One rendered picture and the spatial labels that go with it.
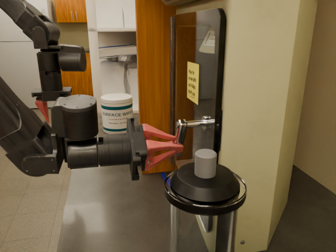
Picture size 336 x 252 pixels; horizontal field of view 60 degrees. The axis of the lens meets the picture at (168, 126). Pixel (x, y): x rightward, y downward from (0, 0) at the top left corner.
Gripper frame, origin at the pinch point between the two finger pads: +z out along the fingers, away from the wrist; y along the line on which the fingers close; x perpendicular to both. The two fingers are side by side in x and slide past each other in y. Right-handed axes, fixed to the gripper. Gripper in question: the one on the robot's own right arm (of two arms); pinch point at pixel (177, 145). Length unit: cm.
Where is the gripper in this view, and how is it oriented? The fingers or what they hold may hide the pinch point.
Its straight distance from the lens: 55.3
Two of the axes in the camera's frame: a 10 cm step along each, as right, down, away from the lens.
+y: -1.9, -7.2, 6.7
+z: 9.7, -0.6, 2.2
